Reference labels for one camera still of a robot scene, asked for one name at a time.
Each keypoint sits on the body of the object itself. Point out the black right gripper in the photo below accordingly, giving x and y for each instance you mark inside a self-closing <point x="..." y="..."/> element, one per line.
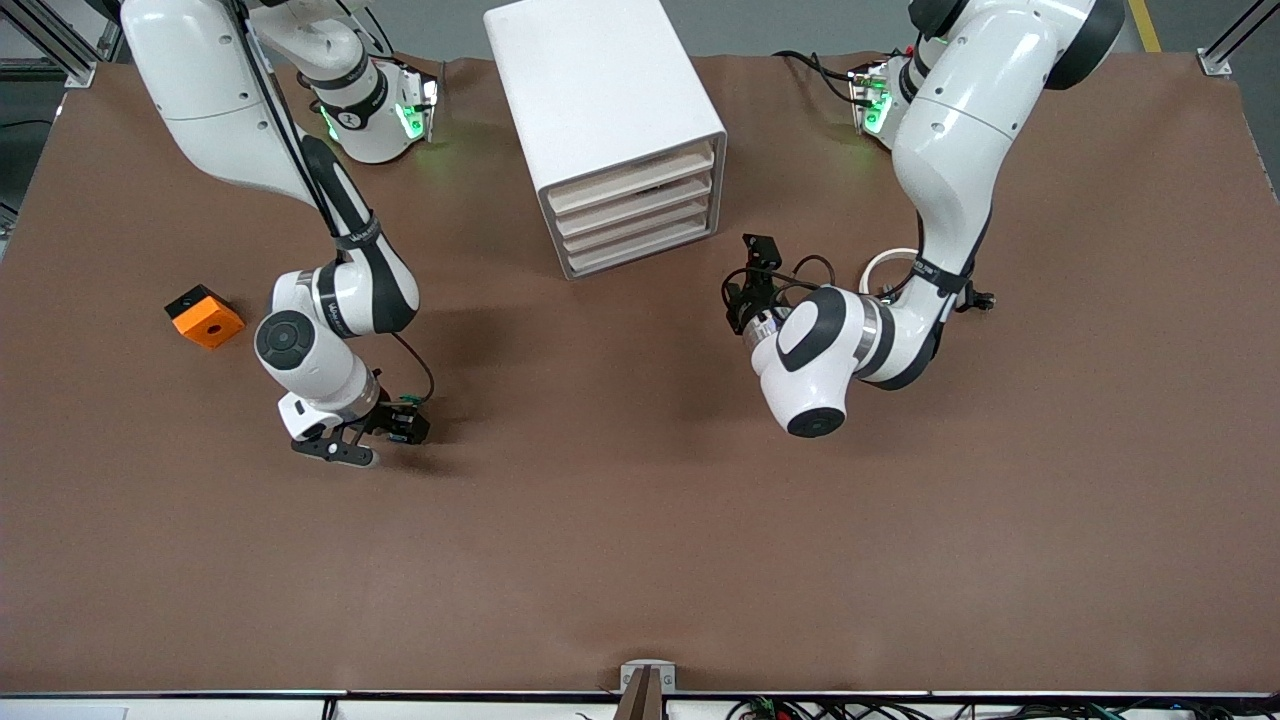
<point x="389" y="417"/>

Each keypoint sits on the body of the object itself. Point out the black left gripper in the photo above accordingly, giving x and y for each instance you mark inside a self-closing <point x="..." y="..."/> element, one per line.
<point x="752" y="301"/>

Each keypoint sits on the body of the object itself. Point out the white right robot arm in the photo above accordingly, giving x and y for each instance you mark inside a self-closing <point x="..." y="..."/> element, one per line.
<point x="230" y="100"/>

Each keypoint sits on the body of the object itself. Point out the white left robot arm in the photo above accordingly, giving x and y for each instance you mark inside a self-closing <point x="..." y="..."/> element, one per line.
<point x="960" y="150"/>

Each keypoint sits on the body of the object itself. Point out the orange and black box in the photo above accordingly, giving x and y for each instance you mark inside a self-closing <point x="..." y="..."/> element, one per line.
<point x="210" y="322"/>

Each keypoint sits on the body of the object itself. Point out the small black component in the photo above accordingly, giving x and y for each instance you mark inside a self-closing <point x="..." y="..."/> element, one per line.
<point x="983" y="299"/>

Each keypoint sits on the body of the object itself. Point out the brown table mat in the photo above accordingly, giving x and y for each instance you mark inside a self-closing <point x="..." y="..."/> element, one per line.
<point x="640" y="520"/>

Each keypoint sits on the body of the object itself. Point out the black table edge strip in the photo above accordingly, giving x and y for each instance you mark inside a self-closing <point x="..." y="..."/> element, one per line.
<point x="300" y="693"/>

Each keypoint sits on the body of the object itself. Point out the metal bracket with strut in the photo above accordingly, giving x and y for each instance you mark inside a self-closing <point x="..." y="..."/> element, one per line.
<point x="648" y="690"/>

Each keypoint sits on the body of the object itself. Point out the aluminium frame profile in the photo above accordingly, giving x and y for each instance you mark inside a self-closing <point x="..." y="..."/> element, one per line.
<point x="1215" y="62"/>
<point x="60" y="50"/>

